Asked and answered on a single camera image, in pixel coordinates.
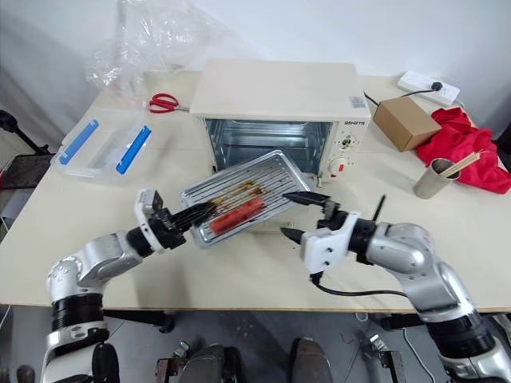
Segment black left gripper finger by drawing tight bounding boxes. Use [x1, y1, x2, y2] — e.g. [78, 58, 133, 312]
[171, 201, 220, 223]
[176, 211, 217, 235]

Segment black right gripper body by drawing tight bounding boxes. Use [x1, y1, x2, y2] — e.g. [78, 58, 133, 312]
[316, 199, 349, 231]

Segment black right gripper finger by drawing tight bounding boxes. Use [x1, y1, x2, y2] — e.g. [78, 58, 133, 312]
[283, 191, 331, 206]
[279, 227, 306, 247]

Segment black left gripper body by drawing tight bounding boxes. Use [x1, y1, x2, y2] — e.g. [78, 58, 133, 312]
[148, 207, 189, 251]

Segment silver ribbed baking tray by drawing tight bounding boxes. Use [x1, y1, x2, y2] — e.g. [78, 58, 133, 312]
[178, 149, 315, 251]

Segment red sausage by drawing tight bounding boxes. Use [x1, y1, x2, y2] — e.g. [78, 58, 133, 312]
[210, 199, 267, 235]

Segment cream toaster oven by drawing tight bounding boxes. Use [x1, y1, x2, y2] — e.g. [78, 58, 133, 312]
[189, 58, 370, 188]

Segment clear container with blue clips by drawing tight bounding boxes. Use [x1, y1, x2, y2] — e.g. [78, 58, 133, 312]
[50, 109, 154, 187]

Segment steel cup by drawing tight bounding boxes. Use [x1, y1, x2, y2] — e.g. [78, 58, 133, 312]
[413, 157, 462, 199]

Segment brown cardboard box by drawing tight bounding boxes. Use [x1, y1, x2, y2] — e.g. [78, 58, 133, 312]
[372, 96, 443, 153]

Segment dark rounded shape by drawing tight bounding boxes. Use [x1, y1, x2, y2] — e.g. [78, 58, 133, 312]
[289, 337, 333, 383]
[186, 344, 241, 383]

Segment bamboo skewer bundle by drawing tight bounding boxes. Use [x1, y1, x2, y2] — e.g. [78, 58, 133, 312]
[444, 149, 486, 179]

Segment red cloth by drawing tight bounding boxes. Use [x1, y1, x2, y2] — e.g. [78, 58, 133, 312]
[417, 106, 511, 196]

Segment black mesh chair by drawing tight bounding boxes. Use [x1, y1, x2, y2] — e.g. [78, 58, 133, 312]
[0, 153, 52, 191]

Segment white power strip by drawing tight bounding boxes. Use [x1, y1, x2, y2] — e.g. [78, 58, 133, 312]
[397, 70, 461, 107]

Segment clear plastic bag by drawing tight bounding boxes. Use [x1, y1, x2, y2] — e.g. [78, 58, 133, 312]
[85, 0, 224, 109]

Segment black stand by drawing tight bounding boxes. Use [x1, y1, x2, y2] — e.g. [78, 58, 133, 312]
[0, 109, 51, 155]

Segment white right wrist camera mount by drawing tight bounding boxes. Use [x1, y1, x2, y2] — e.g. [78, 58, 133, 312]
[299, 211, 362, 275]

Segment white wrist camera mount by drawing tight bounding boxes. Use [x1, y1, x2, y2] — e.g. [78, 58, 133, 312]
[133, 188, 165, 255]
[299, 211, 362, 275]

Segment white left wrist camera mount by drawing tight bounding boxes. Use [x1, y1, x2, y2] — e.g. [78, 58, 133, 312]
[133, 188, 165, 255]

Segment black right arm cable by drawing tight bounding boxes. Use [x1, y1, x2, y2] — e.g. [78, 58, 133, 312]
[309, 194, 409, 299]

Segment red handled scissors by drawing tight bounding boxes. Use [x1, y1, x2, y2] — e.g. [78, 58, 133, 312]
[149, 93, 191, 115]

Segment rusty metal bracket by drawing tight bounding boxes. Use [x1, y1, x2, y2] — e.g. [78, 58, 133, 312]
[155, 341, 191, 383]
[365, 333, 403, 383]

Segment white floor cable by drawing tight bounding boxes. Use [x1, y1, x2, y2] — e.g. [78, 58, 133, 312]
[400, 318, 425, 357]

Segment black plug with cord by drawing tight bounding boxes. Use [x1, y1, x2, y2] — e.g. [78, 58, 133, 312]
[362, 81, 445, 109]

